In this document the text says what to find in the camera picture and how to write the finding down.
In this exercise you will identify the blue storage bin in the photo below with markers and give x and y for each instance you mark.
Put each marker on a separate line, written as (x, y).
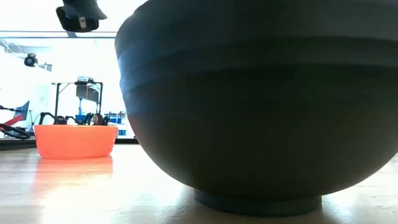
(115, 119)
(81, 117)

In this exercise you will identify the dark screen on stand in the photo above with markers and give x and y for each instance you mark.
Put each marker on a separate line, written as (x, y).
(88, 92)

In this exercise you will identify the red background object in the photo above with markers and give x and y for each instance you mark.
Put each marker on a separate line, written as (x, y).
(12, 120)

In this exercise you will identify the black round hanging device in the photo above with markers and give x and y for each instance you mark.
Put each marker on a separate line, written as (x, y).
(30, 60)

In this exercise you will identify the black bowl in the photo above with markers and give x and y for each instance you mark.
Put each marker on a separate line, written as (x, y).
(248, 109)

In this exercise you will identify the orange bowl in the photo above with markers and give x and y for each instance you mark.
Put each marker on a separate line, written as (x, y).
(74, 141)

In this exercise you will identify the person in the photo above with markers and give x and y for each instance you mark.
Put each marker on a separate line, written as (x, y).
(98, 119)

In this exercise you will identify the black background robot arm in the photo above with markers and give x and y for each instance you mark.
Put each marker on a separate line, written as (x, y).
(51, 119)
(84, 119)

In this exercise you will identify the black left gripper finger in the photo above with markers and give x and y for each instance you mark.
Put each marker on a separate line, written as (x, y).
(85, 7)

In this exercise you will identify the angled background monitor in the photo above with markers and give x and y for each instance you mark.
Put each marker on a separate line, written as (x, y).
(22, 110)

